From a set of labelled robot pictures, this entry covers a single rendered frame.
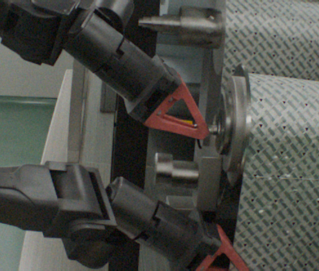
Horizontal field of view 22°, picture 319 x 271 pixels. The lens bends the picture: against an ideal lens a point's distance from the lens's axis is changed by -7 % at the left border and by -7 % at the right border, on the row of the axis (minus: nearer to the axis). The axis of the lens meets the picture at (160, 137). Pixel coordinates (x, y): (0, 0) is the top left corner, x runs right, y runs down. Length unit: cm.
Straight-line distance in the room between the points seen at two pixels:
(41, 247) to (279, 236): 61
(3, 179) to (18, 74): 577
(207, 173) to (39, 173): 24
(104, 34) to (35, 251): 61
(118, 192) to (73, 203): 7
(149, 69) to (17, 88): 568
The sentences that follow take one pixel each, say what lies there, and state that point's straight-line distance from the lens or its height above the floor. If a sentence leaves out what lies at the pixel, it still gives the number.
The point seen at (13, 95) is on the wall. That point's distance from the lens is 667.
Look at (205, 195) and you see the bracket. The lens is 106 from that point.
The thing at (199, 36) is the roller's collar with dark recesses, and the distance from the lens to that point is 122.
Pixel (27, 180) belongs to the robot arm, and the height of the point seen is 121.
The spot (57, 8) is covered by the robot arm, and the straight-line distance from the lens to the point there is 98.
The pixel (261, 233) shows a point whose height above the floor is 113.
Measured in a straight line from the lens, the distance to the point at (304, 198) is 100.
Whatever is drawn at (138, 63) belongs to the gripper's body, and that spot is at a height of 132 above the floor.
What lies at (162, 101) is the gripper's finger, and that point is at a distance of 99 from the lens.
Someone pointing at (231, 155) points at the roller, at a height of 122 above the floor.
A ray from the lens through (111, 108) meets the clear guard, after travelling 201.
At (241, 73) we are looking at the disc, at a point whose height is 131.
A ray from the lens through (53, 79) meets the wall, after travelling 662.
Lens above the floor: 148
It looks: 15 degrees down
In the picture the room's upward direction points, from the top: 5 degrees clockwise
